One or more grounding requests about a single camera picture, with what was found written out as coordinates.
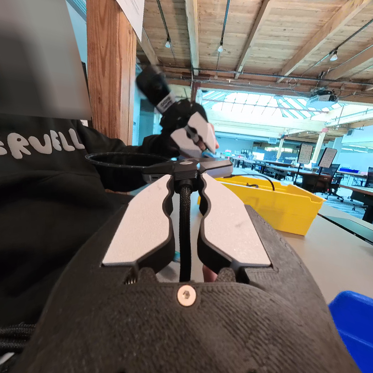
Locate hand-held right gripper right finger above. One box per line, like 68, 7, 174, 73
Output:
197, 173, 272, 277

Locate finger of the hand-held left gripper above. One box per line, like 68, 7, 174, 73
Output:
187, 112, 218, 155
170, 128, 205, 158

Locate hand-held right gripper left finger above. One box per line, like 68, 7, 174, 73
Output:
101, 174, 176, 275

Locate thick black braided cable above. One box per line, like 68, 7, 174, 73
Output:
174, 169, 199, 282

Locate yellow plastic bin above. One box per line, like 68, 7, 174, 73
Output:
198, 175, 326, 236

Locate blue plastic bin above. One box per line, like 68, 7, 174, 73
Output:
328, 290, 373, 373

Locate white paper notice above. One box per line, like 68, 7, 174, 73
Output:
117, 0, 145, 41

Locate person's black hoodie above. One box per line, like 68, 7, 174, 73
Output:
0, 114, 146, 373

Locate sign board on stand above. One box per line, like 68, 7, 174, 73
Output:
297, 143, 314, 187
318, 147, 338, 178

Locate black office chair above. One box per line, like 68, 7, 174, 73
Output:
320, 163, 345, 202

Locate white ceiling projector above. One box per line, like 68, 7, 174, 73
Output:
306, 90, 339, 109

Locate wooden post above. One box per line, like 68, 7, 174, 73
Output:
86, 0, 137, 146

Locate black desk cable cover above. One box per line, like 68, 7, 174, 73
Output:
318, 212, 373, 245

